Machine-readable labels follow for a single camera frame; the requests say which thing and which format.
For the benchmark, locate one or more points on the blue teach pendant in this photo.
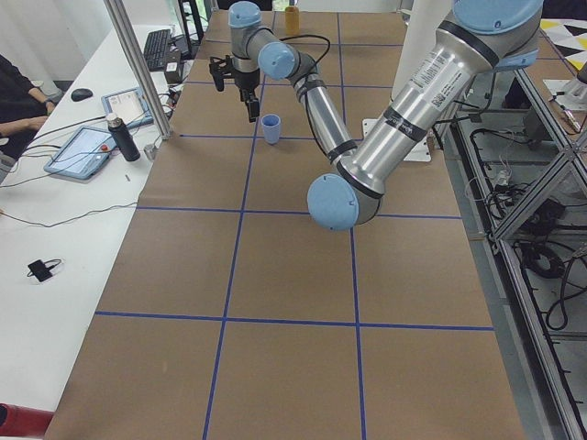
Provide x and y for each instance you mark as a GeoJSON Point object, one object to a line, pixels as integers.
{"type": "Point", "coordinates": [84, 154]}
{"type": "Point", "coordinates": [130, 105]}

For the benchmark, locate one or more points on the seated person in black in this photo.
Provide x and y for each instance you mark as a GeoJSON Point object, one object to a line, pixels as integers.
{"type": "Point", "coordinates": [24, 109]}

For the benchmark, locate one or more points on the black computer mouse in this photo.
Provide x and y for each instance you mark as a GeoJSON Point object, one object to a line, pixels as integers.
{"type": "Point", "coordinates": [81, 94]}

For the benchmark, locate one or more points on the light blue plastic cup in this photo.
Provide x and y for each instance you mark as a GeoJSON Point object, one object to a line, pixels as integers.
{"type": "Point", "coordinates": [271, 128]}

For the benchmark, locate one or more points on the black box on table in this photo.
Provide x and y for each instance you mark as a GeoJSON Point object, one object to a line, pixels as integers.
{"type": "Point", "coordinates": [173, 67]}

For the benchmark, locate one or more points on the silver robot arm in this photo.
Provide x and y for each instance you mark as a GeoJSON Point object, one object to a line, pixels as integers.
{"type": "Point", "coordinates": [473, 37]}

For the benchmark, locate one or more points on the blue teach pendant near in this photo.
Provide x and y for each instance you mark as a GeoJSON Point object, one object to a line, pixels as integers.
{"type": "Point", "coordinates": [84, 154]}

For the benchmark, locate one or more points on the aluminium side rail frame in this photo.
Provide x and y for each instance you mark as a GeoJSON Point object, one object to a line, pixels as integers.
{"type": "Point", "coordinates": [518, 160]}

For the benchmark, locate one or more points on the small black device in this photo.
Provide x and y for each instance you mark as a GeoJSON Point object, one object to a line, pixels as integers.
{"type": "Point", "coordinates": [42, 270]}

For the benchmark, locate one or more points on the black keyboard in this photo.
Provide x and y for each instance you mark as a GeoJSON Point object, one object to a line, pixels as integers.
{"type": "Point", "coordinates": [156, 48]}

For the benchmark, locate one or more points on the tan bamboo cup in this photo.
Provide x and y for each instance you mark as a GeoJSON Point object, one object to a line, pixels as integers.
{"type": "Point", "coordinates": [291, 20]}

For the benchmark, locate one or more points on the aluminium frame post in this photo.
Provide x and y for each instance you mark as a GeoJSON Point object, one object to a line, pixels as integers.
{"type": "Point", "coordinates": [129, 43]}

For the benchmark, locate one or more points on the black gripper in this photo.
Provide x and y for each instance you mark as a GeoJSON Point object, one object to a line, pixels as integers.
{"type": "Point", "coordinates": [246, 81]}

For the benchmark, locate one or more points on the black water bottle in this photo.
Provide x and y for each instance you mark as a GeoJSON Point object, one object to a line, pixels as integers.
{"type": "Point", "coordinates": [121, 135]}

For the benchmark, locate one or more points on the blue teach pendant far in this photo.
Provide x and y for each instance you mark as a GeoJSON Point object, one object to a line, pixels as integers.
{"type": "Point", "coordinates": [130, 105]}

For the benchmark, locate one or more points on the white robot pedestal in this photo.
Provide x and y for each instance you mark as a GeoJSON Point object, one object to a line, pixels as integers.
{"type": "Point", "coordinates": [400, 127]}

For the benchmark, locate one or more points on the red object at corner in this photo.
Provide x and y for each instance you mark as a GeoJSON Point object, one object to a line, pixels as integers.
{"type": "Point", "coordinates": [19, 421]}

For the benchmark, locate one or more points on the small metal cylinder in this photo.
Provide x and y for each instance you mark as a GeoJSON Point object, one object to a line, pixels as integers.
{"type": "Point", "coordinates": [150, 151]}

